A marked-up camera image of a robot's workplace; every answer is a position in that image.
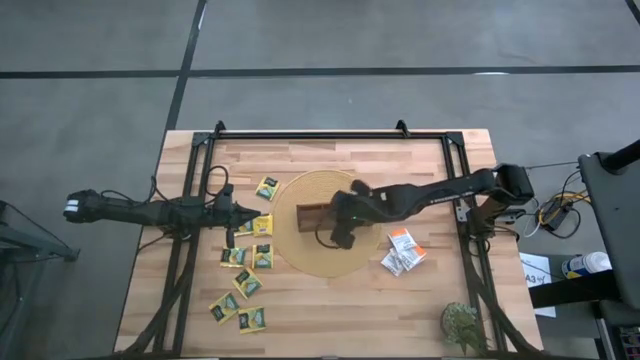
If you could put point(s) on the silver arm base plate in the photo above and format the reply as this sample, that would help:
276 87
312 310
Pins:
461 214

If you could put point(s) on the white orange tea bag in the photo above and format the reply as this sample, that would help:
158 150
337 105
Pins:
391 263
401 238
412 257

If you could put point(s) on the white wipes canister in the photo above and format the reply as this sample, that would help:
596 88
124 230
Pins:
585 265

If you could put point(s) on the brown wooden tea organizer box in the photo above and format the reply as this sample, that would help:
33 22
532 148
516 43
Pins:
312 217

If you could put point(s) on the round woven straw placemat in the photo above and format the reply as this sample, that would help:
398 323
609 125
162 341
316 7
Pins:
300 250

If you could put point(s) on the small green potted plant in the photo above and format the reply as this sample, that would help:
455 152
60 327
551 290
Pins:
460 325

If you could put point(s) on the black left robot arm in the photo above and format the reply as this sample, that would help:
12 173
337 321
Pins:
130 212

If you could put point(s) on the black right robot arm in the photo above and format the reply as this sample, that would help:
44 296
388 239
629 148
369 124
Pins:
440 192

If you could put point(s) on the dark electronic device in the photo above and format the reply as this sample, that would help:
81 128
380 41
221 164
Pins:
630 342

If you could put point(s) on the white printed paper sheet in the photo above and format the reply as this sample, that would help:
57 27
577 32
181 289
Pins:
535 262

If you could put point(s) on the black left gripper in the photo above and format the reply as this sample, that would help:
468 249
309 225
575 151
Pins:
229 214

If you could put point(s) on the black round pole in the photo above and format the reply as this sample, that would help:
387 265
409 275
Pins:
622 157

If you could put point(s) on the black shelf bar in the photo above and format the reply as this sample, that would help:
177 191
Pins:
575 290

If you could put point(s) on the plain yellow tea bag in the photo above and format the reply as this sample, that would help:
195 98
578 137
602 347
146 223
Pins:
263 226

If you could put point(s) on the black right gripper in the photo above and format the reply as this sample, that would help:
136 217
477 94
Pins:
347 210

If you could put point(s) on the grey equipment stand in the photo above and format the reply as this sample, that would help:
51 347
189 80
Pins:
620 225

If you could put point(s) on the black metal table frame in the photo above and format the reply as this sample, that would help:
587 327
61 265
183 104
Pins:
325 135

